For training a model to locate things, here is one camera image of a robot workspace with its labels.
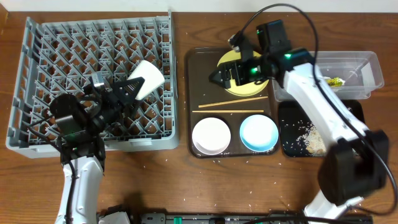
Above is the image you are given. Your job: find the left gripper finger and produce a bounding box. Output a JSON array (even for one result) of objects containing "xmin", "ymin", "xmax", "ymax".
[
  {"xmin": 112, "ymin": 77, "xmax": 145, "ymax": 105},
  {"xmin": 129, "ymin": 100, "xmax": 142, "ymax": 119}
]

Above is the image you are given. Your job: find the white plastic cup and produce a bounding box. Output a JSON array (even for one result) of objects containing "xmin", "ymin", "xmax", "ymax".
[{"xmin": 127, "ymin": 60, "xmax": 165, "ymax": 100}]

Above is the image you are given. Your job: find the white round bowl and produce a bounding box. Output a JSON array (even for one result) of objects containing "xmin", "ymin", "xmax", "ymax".
[{"xmin": 192, "ymin": 117, "xmax": 231, "ymax": 156}]

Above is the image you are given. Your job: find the light blue bowl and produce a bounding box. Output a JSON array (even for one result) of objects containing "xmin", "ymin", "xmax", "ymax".
[{"xmin": 239, "ymin": 114, "xmax": 279, "ymax": 152}]

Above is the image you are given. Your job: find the green snack wrapper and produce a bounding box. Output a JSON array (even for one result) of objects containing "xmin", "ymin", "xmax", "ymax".
[{"xmin": 324, "ymin": 77, "xmax": 345, "ymax": 87}]

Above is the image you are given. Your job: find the pile of rice waste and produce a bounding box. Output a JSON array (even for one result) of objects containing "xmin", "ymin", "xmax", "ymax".
[{"xmin": 280, "ymin": 123, "xmax": 326, "ymax": 157}]

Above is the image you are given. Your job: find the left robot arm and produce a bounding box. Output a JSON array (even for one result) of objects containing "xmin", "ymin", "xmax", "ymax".
[{"xmin": 50, "ymin": 77, "xmax": 145, "ymax": 223}]

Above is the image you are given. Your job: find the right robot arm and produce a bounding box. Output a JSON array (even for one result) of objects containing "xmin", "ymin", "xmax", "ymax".
[{"xmin": 209, "ymin": 20, "xmax": 393, "ymax": 222}]

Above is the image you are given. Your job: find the black waste tray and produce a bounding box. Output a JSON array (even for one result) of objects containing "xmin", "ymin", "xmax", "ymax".
[{"xmin": 278, "ymin": 100, "xmax": 366, "ymax": 158}]

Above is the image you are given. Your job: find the clear plastic waste bin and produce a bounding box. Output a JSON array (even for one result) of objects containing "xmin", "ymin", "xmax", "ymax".
[{"xmin": 271, "ymin": 50, "xmax": 385, "ymax": 103}]

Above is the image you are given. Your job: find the yellow round plate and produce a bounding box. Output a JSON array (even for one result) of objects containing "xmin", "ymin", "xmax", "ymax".
[{"xmin": 217, "ymin": 50, "xmax": 269, "ymax": 97}]

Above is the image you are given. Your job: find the upper wooden chopstick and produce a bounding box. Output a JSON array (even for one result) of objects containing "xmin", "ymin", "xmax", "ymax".
[{"xmin": 198, "ymin": 96, "xmax": 268, "ymax": 108}]

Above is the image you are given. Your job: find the wooden chopstick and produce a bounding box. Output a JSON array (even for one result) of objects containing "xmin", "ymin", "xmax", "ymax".
[
  {"xmin": 192, "ymin": 110, "xmax": 264, "ymax": 113},
  {"xmin": 198, "ymin": 96, "xmax": 268, "ymax": 108}
]

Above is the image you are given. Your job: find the lower wooden chopstick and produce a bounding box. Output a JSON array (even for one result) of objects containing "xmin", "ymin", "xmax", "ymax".
[{"xmin": 192, "ymin": 110, "xmax": 264, "ymax": 113}]

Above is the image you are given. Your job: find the dark brown serving tray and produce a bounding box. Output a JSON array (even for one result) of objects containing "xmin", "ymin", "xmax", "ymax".
[{"xmin": 185, "ymin": 47, "xmax": 279, "ymax": 159}]

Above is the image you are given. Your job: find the grey plastic dish rack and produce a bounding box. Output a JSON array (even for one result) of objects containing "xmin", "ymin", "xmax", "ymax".
[{"xmin": 6, "ymin": 14, "xmax": 179, "ymax": 159}]

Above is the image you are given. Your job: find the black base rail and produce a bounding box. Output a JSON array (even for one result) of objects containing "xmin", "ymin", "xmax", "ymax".
[{"xmin": 99, "ymin": 205, "xmax": 374, "ymax": 224}]

